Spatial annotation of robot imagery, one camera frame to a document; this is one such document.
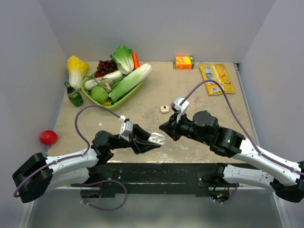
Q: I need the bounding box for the green plastic basket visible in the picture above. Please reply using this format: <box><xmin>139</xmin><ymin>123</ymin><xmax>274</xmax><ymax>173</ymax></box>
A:
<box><xmin>81</xmin><ymin>71</ymin><xmax>145</xmax><ymax>111</ymax></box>

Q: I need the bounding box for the round green cabbage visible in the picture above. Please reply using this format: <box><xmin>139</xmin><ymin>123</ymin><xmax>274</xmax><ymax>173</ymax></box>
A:
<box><xmin>91</xmin><ymin>86</ymin><xmax>108</xmax><ymax>104</ymax></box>

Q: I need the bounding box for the purple grapes bunch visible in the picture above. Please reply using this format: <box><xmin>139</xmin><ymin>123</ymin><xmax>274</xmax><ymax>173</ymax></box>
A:
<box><xmin>96</xmin><ymin>60</ymin><xmax>118</xmax><ymax>76</ymax></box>

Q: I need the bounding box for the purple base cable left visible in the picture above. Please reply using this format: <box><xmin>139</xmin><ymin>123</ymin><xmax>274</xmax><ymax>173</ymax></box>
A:
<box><xmin>79</xmin><ymin>180</ymin><xmax>128</xmax><ymax>211</ymax></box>

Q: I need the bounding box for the yellow napa cabbage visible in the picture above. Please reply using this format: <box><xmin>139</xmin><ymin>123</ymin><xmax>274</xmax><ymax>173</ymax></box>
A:
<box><xmin>67</xmin><ymin>56</ymin><xmax>89</xmax><ymax>90</ymax></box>

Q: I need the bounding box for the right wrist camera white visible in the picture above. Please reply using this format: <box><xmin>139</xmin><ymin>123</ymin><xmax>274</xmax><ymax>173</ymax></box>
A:
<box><xmin>171</xmin><ymin>96</ymin><xmax>190</xmax><ymax>123</ymax></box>

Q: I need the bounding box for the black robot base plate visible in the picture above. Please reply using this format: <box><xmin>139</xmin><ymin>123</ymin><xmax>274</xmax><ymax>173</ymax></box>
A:
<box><xmin>85</xmin><ymin>163</ymin><xmax>233</xmax><ymax>198</ymax></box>

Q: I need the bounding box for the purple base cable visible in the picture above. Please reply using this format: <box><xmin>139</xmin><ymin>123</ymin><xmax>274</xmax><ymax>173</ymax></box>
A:
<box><xmin>79</xmin><ymin>180</ymin><xmax>128</xmax><ymax>211</ymax></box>
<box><xmin>212</xmin><ymin>184</ymin><xmax>239</xmax><ymax>205</ymax></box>

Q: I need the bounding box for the white radish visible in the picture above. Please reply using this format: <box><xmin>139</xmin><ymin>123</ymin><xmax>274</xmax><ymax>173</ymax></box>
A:
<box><xmin>84</xmin><ymin>70</ymin><xmax>124</xmax><ymax>90</ymax></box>

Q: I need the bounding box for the beige earbud charging case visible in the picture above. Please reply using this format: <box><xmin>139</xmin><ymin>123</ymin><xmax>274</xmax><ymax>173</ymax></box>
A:
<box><xmin>160</xmin><ymin>105</ymin><xmax>170</xmax><ymax>114</ymax></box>

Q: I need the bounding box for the white charging case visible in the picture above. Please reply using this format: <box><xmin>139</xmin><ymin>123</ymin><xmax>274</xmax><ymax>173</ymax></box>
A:
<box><xmin>148</xmin><ymin>133</ymin><xmax>166</xmax><ymax>146</ymax></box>

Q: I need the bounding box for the green glass bottle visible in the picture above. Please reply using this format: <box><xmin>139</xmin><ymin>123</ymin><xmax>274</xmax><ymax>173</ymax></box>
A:
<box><xmin>64</xmin><ymin>81</ymin><xmax>84</xmax><ymax>107</ymax></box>

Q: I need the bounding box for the orange juice box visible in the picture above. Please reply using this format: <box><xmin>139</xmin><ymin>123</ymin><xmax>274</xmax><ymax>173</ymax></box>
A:
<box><xmin>173</xmin><ymin>56</ymin><xmax>194</xmax><ymax>70</ymax></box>

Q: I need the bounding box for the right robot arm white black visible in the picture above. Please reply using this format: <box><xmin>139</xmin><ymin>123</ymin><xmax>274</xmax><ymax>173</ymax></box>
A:
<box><xmin>159</xmin><ymin>111</ymin><xmax>304</xmax><ymax>203</ymax></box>

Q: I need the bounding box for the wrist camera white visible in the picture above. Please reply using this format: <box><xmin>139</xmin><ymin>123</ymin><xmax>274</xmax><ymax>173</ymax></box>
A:
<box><xmin>171</xmin><ymin>96</ymin><xmax>190</xmax><ymax>123</ymax></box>
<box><xmin>119</xmin><ymin>115</ymin><xmax>133</xmax><ymax>142</ymax></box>

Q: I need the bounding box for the red tomato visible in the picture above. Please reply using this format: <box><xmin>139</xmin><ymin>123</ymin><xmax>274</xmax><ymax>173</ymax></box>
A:
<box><xmin>39</xmin><ymin>130</ymin><xmax>58</xmax><ymax>146</ymax></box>

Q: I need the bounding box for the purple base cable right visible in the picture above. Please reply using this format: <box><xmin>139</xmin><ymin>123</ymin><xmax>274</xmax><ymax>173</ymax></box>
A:
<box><xmin>212</xmin><ymin>184</ymin><xmax>239</xmax><ymax>205</ymax></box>

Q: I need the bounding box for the green lettuce head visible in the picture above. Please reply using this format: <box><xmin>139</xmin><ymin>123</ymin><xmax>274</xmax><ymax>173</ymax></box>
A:
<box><xmin>110</xmin><ymin>46</ymin><xmax>134</xmax><ymax>75</ymax></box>

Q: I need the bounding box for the red chili pepper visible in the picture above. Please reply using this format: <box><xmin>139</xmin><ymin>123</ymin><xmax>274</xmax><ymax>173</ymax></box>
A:
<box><xmin>95</xmin><ymin>73</ymin><xmax>104</xmax><ymax>78</ymax></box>

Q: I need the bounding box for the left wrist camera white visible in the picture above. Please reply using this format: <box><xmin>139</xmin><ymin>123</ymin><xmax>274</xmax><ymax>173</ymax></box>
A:
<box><xmin>119</xmin><ymin>115</ymin><xmax>133</xmax><ymax>142</ymax></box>

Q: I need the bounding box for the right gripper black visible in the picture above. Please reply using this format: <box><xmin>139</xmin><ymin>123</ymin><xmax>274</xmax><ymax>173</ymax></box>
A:
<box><xmin>159</xmin><ymin>109</ymin><xmax>210</xmax><ymax>144</ymax></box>

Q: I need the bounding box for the yellow snack packet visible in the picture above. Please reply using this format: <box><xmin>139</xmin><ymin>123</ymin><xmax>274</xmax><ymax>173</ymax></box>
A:
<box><xmin>199</xmin><ymin>64</ymin><xmax>236</xmax><ymax>95</ymax></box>

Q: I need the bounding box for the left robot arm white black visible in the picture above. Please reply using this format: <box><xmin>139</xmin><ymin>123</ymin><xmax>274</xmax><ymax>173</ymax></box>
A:
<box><xmin>12</xmin><ymin>123</ymin><xmax>165</xmax><ymax>203</ymax></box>

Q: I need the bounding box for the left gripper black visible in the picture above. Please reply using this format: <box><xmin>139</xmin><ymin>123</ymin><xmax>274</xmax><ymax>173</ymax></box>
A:
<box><xmin>109</xmin><ymin>124</ymin><xmax>160</xmax><ymax>154</ymax></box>

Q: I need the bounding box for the long green napa cabbage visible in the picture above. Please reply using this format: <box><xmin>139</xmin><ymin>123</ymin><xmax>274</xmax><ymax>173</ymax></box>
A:
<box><xmin>109</xmin><ymin>63</ymin><xmax>152</xmax><ymax>101</ymax></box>

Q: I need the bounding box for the orange carrot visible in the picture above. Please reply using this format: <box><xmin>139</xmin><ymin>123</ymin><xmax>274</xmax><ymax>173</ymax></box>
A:
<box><xmin>133</xmin><ymin>51</ymin><xmax>140</xmax><ymax>70</ymax></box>

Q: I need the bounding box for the beige mushroom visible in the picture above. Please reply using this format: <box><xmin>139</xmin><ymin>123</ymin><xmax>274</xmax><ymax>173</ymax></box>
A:
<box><xmin>100</xmin><ymin>78</ymin><xmax>113</xmax><ymax>92</ymax></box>

